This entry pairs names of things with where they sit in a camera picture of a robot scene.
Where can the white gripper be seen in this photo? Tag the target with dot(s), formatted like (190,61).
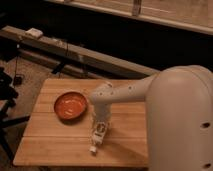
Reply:
(102,112)

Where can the white plastic bottle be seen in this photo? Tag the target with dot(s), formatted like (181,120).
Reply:
(99,130)

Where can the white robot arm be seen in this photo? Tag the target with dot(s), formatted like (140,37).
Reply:
(179,115)

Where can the orange ceramic bowl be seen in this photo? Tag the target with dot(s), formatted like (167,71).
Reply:
(70,105)

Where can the wooden table board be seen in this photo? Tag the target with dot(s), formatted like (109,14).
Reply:
(47,141)

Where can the black tripod stand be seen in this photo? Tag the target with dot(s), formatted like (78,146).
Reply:
(7,94)

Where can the long wooden beam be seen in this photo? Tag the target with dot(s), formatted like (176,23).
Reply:
(72,52)

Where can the small white box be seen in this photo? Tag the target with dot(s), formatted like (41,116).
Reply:
(34,33)

